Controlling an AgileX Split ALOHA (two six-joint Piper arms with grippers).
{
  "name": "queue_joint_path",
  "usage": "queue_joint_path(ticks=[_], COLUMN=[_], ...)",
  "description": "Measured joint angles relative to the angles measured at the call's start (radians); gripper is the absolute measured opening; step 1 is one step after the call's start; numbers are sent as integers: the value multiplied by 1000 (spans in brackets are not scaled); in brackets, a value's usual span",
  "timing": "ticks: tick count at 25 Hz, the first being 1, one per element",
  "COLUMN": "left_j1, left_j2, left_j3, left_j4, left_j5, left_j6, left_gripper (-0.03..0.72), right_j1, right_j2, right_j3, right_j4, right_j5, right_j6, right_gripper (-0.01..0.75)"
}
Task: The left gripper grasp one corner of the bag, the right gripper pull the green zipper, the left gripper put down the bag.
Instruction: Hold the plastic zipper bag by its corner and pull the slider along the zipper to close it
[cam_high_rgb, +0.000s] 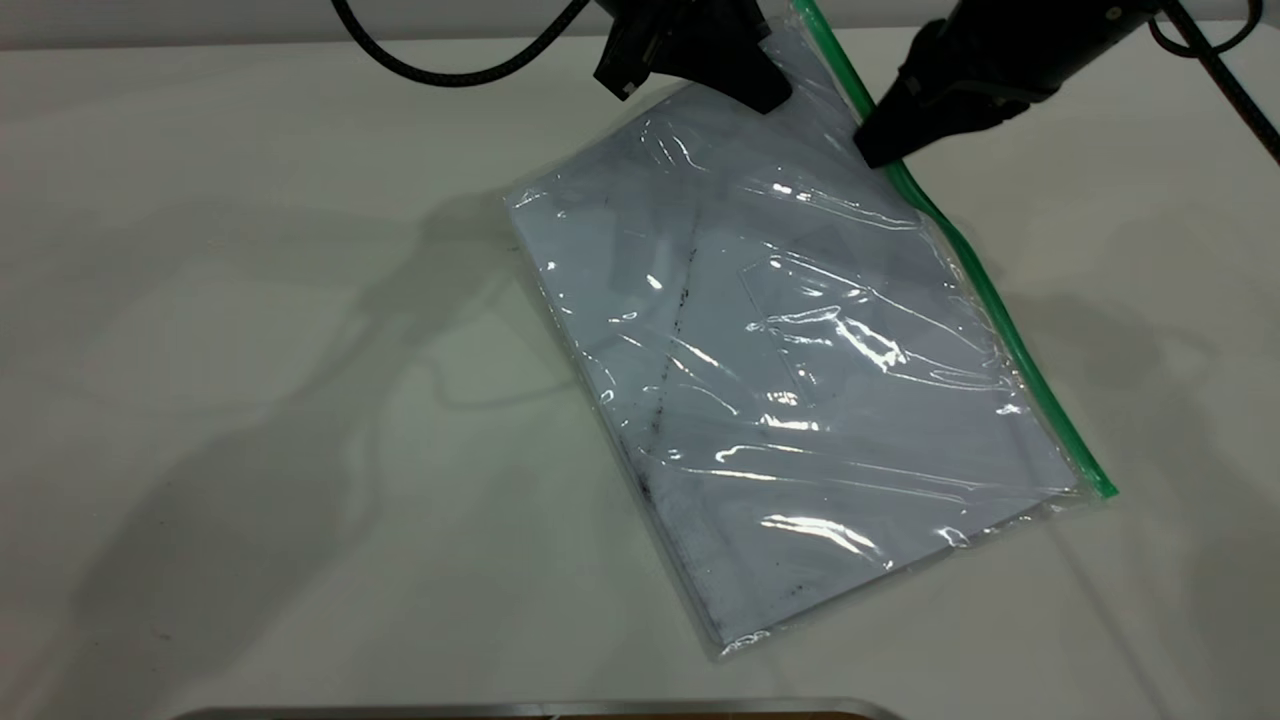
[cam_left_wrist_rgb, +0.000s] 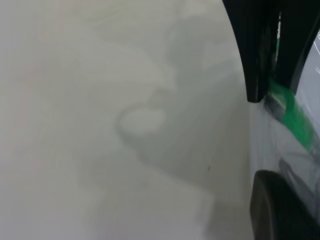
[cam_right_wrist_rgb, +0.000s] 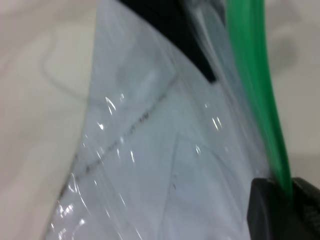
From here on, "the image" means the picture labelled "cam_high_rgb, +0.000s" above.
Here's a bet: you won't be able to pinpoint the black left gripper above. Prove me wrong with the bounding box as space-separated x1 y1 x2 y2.
594 0 795 115

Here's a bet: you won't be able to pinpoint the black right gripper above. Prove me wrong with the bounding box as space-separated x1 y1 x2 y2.
853 0 1076 169

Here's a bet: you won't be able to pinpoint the clear zip bag green strip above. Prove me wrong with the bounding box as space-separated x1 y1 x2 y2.
503 0 1120 662

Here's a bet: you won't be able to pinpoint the white paper sheets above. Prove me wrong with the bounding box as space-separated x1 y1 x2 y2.
510 85 1083 647

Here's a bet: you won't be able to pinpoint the silver metal edge strip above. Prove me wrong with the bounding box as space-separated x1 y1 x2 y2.
170 697 907 720

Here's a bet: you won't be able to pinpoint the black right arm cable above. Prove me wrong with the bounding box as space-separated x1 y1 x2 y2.
1148 0 1280 167

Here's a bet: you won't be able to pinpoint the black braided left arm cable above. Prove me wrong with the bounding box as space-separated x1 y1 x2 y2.
330 0 593 89

